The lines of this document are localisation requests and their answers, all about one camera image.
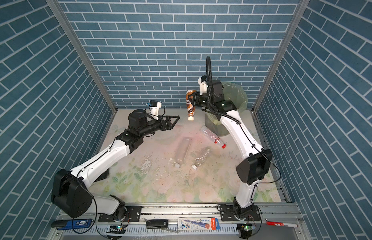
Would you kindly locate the brown coffee bottle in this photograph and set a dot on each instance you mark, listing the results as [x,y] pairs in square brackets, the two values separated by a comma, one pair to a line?
[190,101]

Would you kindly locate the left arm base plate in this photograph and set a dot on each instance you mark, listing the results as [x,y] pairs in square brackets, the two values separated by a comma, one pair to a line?
[132,213]

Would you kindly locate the blue black handheld device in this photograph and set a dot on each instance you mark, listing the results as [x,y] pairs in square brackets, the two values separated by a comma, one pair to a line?
[72,224]

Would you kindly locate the red white marker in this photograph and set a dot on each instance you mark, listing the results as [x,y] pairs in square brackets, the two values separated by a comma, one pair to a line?
[280,224]

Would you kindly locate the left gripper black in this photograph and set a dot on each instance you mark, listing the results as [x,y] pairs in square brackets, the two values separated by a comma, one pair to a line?
[167,126]

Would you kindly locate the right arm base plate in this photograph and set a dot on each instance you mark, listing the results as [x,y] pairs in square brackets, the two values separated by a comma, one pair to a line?
[230,213]

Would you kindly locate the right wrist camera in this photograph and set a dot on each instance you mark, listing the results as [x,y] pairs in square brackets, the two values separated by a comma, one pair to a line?
[202,81]

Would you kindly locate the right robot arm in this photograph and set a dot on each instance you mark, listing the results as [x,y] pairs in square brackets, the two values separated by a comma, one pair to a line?
[256,160]

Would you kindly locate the packaged pen blister card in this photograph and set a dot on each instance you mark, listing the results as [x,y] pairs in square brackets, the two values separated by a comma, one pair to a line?
[195,224]

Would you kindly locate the aluminium front rail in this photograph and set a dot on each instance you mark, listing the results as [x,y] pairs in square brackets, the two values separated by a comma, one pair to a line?
[237,230]

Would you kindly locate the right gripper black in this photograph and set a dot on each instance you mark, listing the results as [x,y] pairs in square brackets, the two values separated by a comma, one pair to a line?
[197,97]

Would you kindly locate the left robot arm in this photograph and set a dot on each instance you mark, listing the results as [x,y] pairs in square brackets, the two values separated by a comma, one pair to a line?
[70,188]

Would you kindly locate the pink label red cap bottle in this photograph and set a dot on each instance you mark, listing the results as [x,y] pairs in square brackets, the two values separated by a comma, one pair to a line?
[213,137]

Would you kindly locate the clear crushed water bottle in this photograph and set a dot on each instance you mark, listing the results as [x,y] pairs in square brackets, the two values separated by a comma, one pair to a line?
[202,157]

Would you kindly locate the grey mesh waste bin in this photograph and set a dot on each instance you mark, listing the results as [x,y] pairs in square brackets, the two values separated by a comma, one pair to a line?
[215,125]

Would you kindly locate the green plastic bin liner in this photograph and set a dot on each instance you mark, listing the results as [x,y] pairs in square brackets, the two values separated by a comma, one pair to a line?
[234,93]

